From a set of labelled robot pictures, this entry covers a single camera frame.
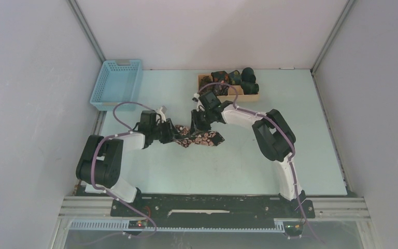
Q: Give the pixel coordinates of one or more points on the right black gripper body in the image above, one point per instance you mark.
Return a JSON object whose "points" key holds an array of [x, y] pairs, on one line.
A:
{"points": [[202, 120]]}

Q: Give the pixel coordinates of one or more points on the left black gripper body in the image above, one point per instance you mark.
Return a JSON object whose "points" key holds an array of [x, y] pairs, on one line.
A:
{"points": [[163, 132]]}

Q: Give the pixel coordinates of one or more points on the rose patterned necktie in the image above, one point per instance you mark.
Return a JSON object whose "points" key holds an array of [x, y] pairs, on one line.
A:
{"points": [[205, 138]]}

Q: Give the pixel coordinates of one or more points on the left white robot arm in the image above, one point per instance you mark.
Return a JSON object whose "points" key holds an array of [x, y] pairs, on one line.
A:
{"points": [[100, 161]]}

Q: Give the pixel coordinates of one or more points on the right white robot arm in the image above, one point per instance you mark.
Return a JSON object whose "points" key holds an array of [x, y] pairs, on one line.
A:
{"points": [[274, 137]]}

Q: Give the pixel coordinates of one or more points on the wooden tray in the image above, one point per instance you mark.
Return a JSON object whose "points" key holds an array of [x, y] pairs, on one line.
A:
{"points": [[233, 92]]}

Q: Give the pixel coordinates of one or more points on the rolled dark paisley tie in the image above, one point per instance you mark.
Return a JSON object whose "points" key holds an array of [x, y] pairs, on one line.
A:
{"points": [[203, 82]]}

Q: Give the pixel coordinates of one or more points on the rolled red floral tie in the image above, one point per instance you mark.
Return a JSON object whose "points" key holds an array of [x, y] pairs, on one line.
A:
{"points": [[222, 78]]}

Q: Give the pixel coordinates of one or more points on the rolled green patterned tie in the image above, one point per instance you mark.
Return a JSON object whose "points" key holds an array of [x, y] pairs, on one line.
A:
{"points": [[234, 77]]}

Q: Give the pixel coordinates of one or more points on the blue plastic basket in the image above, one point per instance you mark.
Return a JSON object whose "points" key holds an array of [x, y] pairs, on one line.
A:
{"points": [[118, 81]]}

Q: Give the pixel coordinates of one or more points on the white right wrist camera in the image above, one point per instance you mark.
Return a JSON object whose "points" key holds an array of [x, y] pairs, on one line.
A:
{"points": [[199, 105]]}

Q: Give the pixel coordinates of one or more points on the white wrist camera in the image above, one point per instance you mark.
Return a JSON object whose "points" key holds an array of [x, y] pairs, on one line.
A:
{"points": [[161, 117], [199, 105]]}

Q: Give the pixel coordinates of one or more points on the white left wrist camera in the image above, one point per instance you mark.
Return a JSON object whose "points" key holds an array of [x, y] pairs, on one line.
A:
{"points": [[161, 117]]}

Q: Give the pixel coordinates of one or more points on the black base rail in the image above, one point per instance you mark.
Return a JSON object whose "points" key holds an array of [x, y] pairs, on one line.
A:
{"points": [[235, 212]]}

